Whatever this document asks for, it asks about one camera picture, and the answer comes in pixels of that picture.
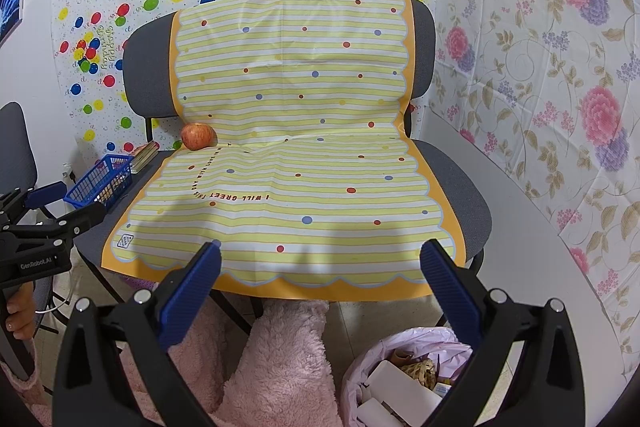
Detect white foam block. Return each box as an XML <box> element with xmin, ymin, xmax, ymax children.
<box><xmin>364</xmin><ymin>361</ymin><xmax>442</xmax><ymax>427</ymax></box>

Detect yellow striped plastic cover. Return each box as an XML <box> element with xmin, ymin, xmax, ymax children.
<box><xmin>98</xmin><ymin>0</ymin><xmax>469</xmax><ymax>303</ymax></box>

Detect blue plastic basket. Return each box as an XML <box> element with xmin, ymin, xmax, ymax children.
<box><xmin>63</xmin><ymin>154</ymin><xmax>132</xmax><ymax>209</ymax></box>

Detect snack wrapper in basket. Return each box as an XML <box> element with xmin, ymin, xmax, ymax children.
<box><xmin>94</xmin><ymin>174</ymin><xmax>127</xmax><ymax>207</ymax></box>

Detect white blue milk carton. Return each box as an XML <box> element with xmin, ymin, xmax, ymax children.
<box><xmin>357</xmin><ymin>398</ymin><xmax>401</xmax><ymax>427</ymax></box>

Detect pink lined trash bin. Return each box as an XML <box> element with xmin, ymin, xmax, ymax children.
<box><xmin>340</xmin><ymin>327</ymin><xmax>472</xmax><ymax>426</ymax></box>

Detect woven bamboo basket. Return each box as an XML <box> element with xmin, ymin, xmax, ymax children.
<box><xmin>400</xmin><ymin>358</ymin><xmax>439</xmax><ymax>390</ymax></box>

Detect pink fluffy trouser legs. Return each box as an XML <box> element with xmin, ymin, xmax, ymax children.
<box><xmin>114</xmin><ymin>296</ymin><xmax>346</xmax><ymax>427</ymax></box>

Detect left hand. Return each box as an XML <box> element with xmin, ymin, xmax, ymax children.
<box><xmin>6</xmin><ymin>282</ymin><xmax>36</xmax><ymax>340</ymax></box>

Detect red apple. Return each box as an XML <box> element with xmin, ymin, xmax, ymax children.
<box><xmin>180</xmin><ymin>122</ymin><xmax>217</xmax><ymax>150</ymax></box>

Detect stack of books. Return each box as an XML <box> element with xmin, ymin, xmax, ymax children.
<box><xmin>130</xmin><ymin>141</ymin><xmax>160</xmax><ymax>174</ymax></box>

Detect floral pattern wall sheet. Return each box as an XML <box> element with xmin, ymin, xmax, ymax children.
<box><xmin>428</xmin><ymin>0</ymin><xmax>639</xmax><ymax>375</ymax></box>

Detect grey office chair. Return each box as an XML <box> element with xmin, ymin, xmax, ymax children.
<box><xmin>74</xmin><ymin>0</ymin><xmax>494</xmax><ymax>338</ymax></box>

